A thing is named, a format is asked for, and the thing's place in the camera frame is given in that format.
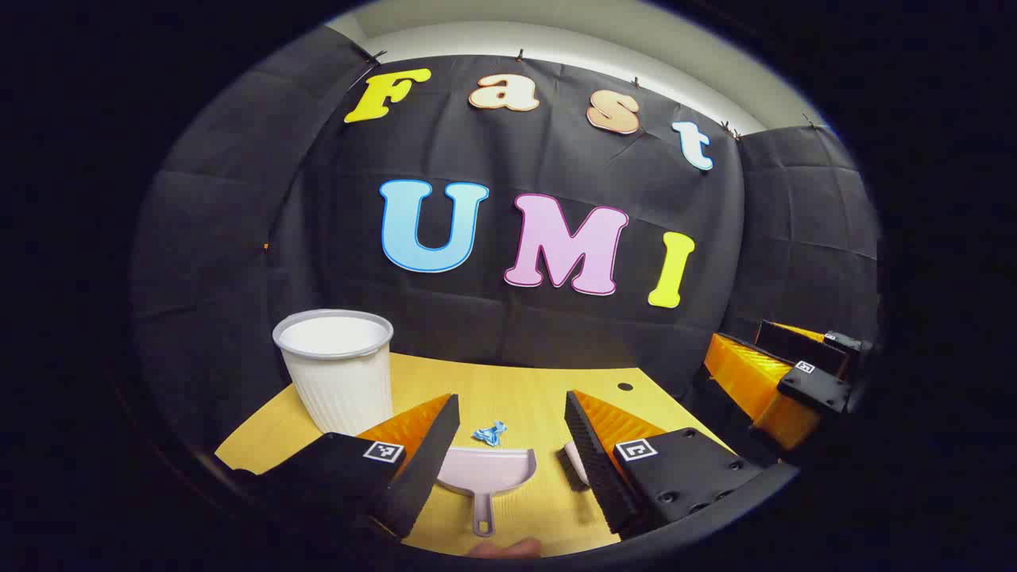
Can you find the pale purple plastic dustpan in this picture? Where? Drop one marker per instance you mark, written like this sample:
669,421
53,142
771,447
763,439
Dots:
485,473

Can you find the wooden desktop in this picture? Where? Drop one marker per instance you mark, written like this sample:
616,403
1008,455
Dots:
516,397

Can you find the light blue paper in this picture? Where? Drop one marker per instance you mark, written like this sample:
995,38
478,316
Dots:
497,430

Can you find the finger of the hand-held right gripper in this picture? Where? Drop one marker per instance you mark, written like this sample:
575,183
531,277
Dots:
794,343
814,389

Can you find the white ribbed garbage bin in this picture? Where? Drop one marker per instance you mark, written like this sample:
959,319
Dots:
342,389

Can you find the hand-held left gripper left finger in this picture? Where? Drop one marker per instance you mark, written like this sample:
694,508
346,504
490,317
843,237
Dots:
425,461

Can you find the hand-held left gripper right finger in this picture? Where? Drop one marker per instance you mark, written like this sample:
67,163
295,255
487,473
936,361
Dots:
592,461

